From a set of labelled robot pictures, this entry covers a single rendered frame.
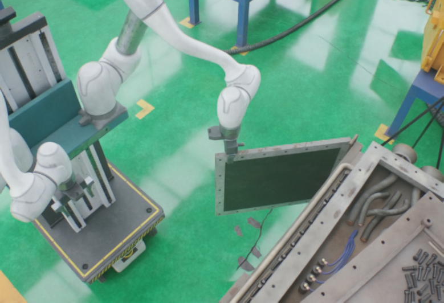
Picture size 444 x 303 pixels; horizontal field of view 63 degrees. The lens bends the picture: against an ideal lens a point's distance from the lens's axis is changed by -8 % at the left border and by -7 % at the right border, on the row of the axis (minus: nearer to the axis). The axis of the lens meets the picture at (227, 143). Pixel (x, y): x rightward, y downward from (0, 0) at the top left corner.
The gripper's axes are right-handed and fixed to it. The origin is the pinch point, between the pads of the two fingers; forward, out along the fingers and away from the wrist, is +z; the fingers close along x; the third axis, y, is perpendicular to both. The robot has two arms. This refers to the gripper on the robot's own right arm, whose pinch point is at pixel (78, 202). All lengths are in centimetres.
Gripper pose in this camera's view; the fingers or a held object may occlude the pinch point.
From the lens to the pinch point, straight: 171.7
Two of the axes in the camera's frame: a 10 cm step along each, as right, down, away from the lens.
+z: -0.2, 6.1, 7.9
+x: -6.6, 5.8, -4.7
